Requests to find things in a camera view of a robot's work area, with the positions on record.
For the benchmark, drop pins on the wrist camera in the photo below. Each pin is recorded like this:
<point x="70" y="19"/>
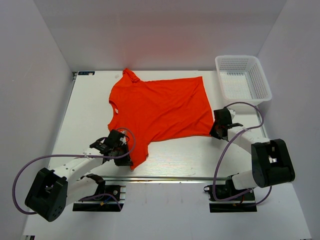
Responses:
<point x="232" y="113"/>
<point x="125" y="138"/>

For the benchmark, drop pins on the orange t shirt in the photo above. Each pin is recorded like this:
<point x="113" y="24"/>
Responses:
<point x="159" y="110"/>

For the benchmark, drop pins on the blue label sticker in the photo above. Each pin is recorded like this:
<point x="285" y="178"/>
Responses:
<point x="86" y="73"/>

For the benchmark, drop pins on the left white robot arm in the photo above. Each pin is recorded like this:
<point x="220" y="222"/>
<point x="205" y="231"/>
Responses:
<point x="54" y="189"/>

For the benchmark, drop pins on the white plastic mesh basket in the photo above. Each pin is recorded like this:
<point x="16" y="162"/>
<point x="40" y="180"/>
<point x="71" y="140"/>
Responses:
<point x="242" y="79"/>

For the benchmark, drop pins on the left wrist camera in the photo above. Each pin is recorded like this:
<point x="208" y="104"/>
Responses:
<point x="125" y="138"/>

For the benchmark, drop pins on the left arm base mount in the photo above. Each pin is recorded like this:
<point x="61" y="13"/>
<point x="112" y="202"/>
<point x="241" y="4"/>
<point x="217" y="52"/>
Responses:
<point x="105" y="196"/>

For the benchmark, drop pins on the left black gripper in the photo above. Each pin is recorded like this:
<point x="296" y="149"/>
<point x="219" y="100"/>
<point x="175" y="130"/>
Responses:
<point x="126" y="161"/>

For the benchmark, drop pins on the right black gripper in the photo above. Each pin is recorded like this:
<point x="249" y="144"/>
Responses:
<point x="213" y="132"/>

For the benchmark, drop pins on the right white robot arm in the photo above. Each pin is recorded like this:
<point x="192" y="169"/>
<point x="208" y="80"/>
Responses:
<point x="270" y="159"/>

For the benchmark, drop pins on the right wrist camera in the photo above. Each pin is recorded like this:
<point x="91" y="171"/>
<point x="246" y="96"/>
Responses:
<point x="232" y="113"/>

